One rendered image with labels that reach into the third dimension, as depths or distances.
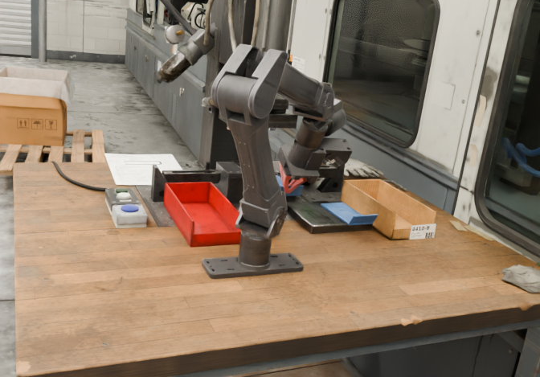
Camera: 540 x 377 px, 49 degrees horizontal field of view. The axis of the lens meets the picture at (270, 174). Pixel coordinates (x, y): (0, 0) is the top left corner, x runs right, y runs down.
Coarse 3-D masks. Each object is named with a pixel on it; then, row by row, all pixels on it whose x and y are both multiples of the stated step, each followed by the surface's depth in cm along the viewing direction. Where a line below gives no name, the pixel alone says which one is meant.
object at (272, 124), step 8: (280, 96) 150; (280, 104) 147; (272, 112) 151; (280, 112) 151; (288, 112) 154; (224, 120) 149; (272, 120) 149; (280, 120) 150; (288, 120) 151; (296, 120) 152; (272, 128) 158; (296, 128) 152
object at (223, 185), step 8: (216, 168) 158; (224, 176) 152; (216, 184) 158; (224, 184) 152; (232, 184) 150; (240, 184) 151; (224, 192) 152; (232, 192) 151; (240, 192) 152; (232, 200) 152; (288, 200) 158
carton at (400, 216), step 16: (352, 192) 156; (368, 192) 164; (384, 192) 162; (400, 192) 156; (368, 208) 149; (384, 208) 143; (400, 208) 156; (416, 208) 150; (384, 224) 143; (400, 224) 150; (416, 224) 150; (432, 224) 144
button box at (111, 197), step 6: (54, 162) 166; (60, 174) 158; (72, 180) 153; (84, 186) 151; (90, 186) 150; (108, 192) 142; (114, 192) 141; (132, 192) 143; (108, 198) 139; (114, 198) 138; (120, 198) 138; (132, 198) 140; (108, 204) 139; (114, 204) 135; (120, 204) 136
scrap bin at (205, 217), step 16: (176, 192) 145; (192, 192) 147; (208, 192) 149; (176, 208) 134; (192, 208) 145; (208, 208) 146; (224, 208) 138; (176, 224) 134; (192, 224) 123; (208, 224) 136; (224, 224) 137; (192, 240) 124; (208, 240) 125; (224, 240) 127
